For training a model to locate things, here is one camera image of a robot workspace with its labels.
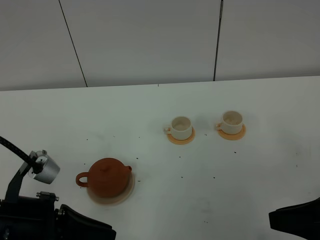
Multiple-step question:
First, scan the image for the right orange cup coaster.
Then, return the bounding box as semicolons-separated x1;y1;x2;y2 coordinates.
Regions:
217;125;247;141

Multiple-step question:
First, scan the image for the brown clay teapot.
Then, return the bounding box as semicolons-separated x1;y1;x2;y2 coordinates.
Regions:
75;158;132;198

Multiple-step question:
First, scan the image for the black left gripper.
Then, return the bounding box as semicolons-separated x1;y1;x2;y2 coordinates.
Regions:
0;191;117;240

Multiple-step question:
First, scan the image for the left white teacup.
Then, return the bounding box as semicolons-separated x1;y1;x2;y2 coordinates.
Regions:
164;116;193;141

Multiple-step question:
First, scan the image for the large beige round coaster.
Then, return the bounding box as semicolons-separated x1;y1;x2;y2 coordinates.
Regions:
86;173;135;206

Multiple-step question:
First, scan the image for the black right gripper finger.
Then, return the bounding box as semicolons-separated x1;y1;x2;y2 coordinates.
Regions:
268;198;320;240

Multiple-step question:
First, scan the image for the orange cup coaster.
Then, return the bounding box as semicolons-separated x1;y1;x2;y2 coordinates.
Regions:
217;125;247;141
166;128;196;145

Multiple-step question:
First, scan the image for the left orange cup coaster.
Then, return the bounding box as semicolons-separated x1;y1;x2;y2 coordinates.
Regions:
166;128;196;145

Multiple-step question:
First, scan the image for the white teacup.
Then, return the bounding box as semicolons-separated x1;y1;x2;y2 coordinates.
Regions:
164;116;193;141
215;110;243;135

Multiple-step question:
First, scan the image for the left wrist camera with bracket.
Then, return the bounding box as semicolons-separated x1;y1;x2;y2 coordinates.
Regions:
4;150;60;203

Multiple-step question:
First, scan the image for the right white teacup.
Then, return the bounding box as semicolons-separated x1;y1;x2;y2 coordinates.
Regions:
215;110;243;135

